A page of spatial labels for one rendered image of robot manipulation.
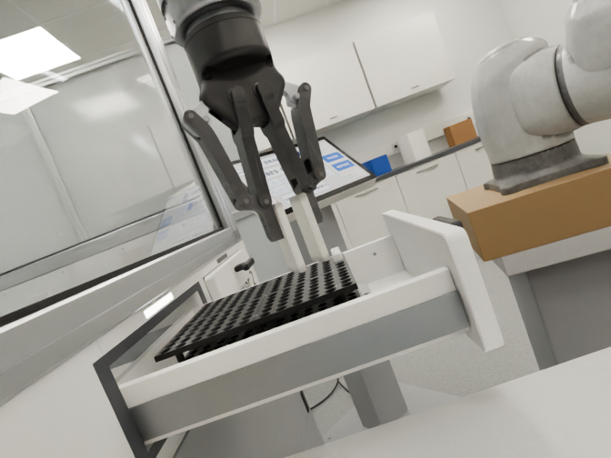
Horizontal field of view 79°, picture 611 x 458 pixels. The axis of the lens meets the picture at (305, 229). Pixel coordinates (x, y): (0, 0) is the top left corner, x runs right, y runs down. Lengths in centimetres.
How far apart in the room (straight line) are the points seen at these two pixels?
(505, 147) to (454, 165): 297
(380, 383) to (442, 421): 117
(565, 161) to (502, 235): 19
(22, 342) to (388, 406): 142
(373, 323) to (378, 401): 124
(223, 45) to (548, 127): 62
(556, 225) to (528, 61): 30
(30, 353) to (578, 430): 41
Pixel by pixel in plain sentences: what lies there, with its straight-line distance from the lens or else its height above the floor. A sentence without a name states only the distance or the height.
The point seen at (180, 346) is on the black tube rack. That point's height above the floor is 90.
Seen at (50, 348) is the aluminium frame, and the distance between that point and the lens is 35.
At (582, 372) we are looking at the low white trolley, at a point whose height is 76.
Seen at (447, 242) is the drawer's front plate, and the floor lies 92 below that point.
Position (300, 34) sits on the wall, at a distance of 449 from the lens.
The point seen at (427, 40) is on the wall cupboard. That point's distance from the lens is 438.
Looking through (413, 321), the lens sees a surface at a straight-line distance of 35.
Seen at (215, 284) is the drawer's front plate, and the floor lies 91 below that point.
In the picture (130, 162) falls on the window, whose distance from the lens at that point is 64.
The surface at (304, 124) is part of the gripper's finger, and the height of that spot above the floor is 106.
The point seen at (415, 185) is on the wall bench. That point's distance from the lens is 363.
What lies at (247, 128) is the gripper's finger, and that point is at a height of 107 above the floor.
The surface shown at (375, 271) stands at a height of 85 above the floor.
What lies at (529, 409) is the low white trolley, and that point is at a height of 76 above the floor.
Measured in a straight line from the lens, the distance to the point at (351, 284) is 37.
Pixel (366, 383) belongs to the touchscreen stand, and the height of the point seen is 26.
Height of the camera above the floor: 100
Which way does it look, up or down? 5 degrees down
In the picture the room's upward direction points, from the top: 21 degrees counter-clockwise
